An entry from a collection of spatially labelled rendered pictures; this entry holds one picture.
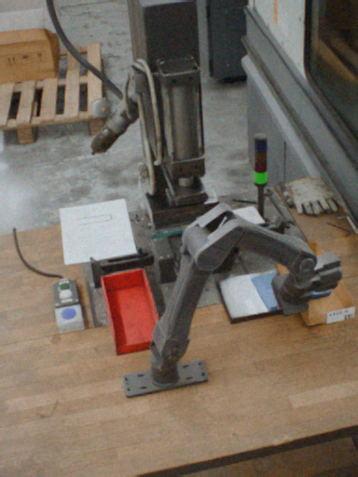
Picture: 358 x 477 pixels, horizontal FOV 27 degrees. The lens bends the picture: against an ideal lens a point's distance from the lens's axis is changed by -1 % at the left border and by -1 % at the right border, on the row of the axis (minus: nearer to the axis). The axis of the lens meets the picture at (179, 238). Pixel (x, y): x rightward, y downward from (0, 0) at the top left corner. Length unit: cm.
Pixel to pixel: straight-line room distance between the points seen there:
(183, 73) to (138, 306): 63
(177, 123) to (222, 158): 256
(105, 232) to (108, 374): 59
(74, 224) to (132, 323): 51
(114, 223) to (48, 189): 197
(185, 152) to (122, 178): 242
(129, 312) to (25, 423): 42
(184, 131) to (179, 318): 47
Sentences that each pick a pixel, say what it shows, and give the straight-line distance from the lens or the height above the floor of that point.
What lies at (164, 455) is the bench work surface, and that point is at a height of 90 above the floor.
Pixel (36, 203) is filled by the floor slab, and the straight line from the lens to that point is 416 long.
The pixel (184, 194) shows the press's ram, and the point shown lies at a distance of 190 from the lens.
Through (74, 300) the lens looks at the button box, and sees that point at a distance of 200.
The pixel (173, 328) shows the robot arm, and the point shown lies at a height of 109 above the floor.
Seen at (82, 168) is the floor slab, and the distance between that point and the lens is 441.
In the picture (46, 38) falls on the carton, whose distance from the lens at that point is 516.
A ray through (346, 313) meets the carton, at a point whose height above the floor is 92.
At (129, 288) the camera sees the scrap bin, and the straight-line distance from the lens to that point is 205.
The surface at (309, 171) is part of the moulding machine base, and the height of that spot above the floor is 70.
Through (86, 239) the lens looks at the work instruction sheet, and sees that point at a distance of 226.
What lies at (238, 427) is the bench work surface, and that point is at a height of 90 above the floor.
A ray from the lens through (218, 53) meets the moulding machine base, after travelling 510.
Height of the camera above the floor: 222
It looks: 36 degrees down
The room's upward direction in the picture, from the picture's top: 5 degrees counter-clockwise
